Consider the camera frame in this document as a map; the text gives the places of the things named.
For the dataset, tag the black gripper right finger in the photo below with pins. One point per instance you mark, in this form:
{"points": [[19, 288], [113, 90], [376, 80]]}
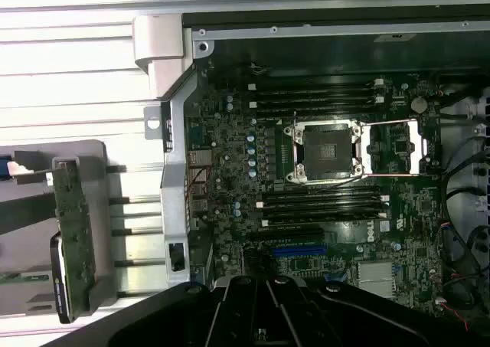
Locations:
{"points": [[367, 320]]}

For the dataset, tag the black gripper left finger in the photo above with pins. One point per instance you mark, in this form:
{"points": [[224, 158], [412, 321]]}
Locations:
{"points": [[161, 316]]}

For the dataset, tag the silver chipset heatsink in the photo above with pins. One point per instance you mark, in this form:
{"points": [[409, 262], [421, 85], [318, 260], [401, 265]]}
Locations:
{"points": [[377, 280]]}

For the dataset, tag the blue expansion slot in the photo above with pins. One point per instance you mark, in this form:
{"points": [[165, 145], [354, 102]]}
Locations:
{"points": [[298, 252]]}

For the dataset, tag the RAM slot white latches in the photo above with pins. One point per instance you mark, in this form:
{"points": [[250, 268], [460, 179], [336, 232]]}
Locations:
{"points": [[314, 104], [325, 221], [325, 203], [314, 87]]}

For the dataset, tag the RAM slot black latches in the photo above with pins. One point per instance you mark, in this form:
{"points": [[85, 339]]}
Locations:
{"points": [[325, 195], [314, 113], [325, 211], [314, 95]]}

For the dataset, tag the long black expansion slot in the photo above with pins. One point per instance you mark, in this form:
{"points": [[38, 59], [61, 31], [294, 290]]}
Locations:
{"points": [[287, 234]]}

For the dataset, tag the silver dual USB port block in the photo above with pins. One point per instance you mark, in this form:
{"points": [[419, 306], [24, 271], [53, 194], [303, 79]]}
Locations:
{"points": [[200, 201]]}

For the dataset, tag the grey open PC case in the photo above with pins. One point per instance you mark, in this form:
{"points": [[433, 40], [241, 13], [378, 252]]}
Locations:
{"points": [[174, 194]]}

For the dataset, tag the thin metal locking lever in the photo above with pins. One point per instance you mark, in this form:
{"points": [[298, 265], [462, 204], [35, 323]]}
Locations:
{"points": [[402, 176], [386, 122]]}

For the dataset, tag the grey parts rack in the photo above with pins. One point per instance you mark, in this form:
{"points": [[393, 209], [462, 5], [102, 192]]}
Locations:
{"points": [[92, 151]]}

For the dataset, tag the green motherboard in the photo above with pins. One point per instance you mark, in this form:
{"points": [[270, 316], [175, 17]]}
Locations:
{"points": [[229, 140]]}

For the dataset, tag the silver CPU socket cover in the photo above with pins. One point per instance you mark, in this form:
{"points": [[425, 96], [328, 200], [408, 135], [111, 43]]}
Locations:
{"points": [[415, 132]]}

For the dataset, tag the disk with blue carrier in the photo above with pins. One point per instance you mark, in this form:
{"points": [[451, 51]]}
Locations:
{"points": [[4, 167]]}

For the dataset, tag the round coin cell battery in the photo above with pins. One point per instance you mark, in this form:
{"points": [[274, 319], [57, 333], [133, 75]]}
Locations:
{"points": [[419, 104]]}

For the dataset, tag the CPU socket silver frame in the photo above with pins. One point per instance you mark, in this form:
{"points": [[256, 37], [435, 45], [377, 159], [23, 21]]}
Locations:
{"points": [[325, 151]]}

